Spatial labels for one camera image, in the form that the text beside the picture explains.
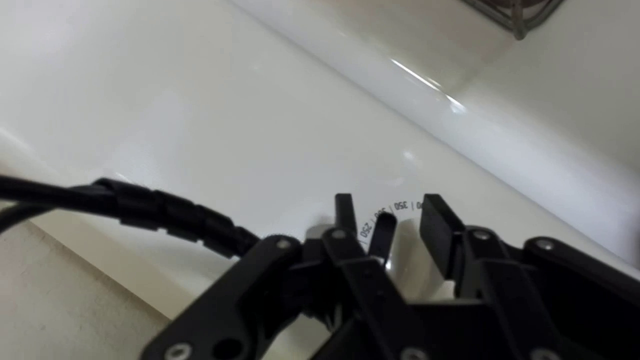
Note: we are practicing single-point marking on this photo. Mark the white gas stove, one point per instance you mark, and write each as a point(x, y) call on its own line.
point(232, 100)

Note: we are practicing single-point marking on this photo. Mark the grey grate under frying pan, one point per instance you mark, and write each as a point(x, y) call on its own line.
point(516, 16)

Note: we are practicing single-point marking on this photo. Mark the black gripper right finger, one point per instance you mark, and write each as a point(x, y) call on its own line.
point(547, 287)

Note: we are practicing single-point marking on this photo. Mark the white oven dial knob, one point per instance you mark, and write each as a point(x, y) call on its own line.
point(408, 262)

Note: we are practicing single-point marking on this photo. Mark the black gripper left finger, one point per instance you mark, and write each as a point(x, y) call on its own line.
point(280, 293)

